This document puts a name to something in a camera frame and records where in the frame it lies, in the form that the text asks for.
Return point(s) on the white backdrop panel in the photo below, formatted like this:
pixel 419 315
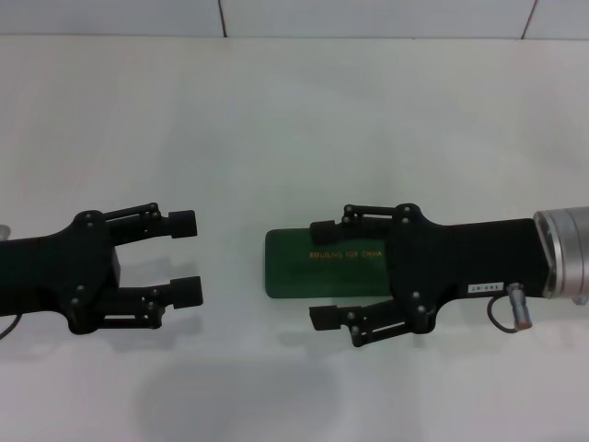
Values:
pixel 377 18
pixel 561 18
pixel 110 16

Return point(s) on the silver left gripper post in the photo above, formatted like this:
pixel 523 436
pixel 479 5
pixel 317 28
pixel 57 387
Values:
pixel 3 231

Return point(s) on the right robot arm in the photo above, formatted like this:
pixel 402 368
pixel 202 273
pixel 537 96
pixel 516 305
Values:
pixel 570 251

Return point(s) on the green glasses case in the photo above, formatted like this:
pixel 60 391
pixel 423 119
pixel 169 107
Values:
pixel 322 267

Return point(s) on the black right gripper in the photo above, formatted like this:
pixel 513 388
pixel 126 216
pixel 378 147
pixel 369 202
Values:
pixel 460 262

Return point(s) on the silver right gripper post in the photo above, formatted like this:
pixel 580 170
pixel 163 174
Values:
pixel 519 308

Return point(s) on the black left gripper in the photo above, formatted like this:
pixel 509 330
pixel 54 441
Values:
pixel 55 271

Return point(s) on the silver gripper post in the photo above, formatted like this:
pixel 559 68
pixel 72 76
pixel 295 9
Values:
pixel 3 231
pixel 519 308

